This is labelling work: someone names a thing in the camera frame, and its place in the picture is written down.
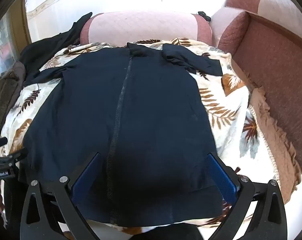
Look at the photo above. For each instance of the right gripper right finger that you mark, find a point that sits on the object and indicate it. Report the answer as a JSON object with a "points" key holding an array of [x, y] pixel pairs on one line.
{"points": [[269, 218]]}

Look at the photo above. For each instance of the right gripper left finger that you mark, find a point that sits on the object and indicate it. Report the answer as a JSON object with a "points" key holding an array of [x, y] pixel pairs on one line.
{"points": [[45, 202]]}

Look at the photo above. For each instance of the navy blue garment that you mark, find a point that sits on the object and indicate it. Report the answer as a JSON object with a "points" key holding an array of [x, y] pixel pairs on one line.
{"points": [[139, 110]]}

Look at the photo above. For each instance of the tan ruffled sofa cover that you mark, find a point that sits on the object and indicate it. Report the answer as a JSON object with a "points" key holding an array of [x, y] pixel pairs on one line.
{"points": [[280, 147]]}

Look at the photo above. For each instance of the brown fuzzy blanket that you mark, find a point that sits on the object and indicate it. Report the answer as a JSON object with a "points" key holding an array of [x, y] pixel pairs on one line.
{"points": [[10, 87]]}

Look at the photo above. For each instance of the leaf pattern fleece blanket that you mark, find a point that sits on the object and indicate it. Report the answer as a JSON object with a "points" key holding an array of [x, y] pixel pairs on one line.
{"points": [[226, 99]]}

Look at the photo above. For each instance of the black garment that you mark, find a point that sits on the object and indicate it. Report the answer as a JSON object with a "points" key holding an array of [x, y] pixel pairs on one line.
{"points": [[37, 54]]}

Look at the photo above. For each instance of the wooden glass door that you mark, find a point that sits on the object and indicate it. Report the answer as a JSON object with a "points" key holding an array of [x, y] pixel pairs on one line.
{"points": [[14, 35]]}

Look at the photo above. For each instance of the pink cylindrical bolster cushion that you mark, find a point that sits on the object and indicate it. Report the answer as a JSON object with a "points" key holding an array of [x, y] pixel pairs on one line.
{"points": [[120, 28]]}

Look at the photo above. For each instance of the pink red sofa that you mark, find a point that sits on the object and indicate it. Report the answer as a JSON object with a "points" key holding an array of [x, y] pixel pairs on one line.
{"points": [[264, 38]]}

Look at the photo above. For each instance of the small black object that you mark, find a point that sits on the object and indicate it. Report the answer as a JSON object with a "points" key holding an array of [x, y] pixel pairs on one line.
{"points": [[205, 16]]}

